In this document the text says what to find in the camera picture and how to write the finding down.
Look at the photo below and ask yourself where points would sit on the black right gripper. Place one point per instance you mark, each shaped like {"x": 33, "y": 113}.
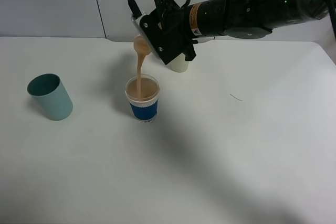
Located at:
{"x": 167, "y": 31}

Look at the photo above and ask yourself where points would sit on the plastic bottle with pink label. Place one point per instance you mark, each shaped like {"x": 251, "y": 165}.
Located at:
{"x": 141, "y": 46}

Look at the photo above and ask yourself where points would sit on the clear cup with blue sleeve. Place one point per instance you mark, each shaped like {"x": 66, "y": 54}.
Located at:
{"x": 144, "y": 107}

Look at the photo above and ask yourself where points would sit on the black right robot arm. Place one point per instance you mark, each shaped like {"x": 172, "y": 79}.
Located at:
{"x": 253, "y": 19}

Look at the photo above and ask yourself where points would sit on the pale yellow plastic cup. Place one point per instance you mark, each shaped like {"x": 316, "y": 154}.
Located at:
{"x": 179, "y": 64}

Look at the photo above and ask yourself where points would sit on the teal plastic cup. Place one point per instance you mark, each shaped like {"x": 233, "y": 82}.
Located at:
{"x": 50, "y": 94}

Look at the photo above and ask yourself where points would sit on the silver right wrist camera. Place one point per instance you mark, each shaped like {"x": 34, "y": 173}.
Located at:
{"x": 136, "y": 22}

